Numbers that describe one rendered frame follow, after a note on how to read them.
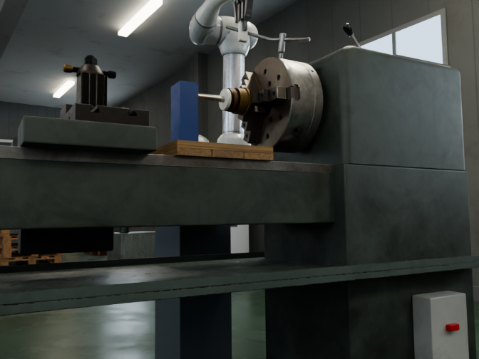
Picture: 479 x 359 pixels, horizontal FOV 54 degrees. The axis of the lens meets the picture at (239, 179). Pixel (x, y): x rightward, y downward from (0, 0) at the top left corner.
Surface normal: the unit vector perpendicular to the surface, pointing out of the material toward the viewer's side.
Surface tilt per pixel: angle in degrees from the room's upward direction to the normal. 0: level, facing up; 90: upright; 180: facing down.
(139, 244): 90
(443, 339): 90
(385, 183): 90
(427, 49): 90
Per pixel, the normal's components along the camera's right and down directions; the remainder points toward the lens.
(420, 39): -0.83, -0.04
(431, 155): 0.49, -0.07
